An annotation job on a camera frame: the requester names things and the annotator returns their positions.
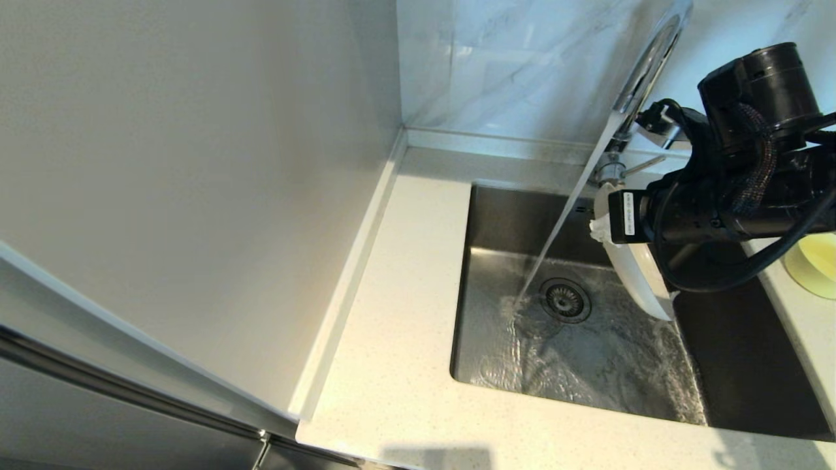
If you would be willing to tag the white refrigerator side panel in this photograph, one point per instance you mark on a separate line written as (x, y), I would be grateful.
(196, 163)

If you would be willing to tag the yellow plastic bowl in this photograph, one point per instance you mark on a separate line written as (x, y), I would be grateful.
(816, 267)

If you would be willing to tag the stainless steel sink basin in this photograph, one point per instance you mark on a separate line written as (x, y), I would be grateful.
(588, 365)

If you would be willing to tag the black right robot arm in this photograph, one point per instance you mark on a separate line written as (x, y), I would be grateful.
(764, 78)

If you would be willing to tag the grey steel refrigerator door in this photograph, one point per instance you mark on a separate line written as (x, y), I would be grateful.
(98, 424)

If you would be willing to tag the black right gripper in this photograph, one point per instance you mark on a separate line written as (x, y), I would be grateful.
(686, 219)

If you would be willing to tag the chrome gooseneck faucet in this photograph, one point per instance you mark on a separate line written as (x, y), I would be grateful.
(650, 65)

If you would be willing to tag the white round plate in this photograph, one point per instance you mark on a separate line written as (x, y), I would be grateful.
(643, 281)

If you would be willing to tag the round metal drain strainer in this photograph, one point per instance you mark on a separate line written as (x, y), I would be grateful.
(565, 301)

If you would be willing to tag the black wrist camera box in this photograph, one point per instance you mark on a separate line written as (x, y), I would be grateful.
(659, 121)

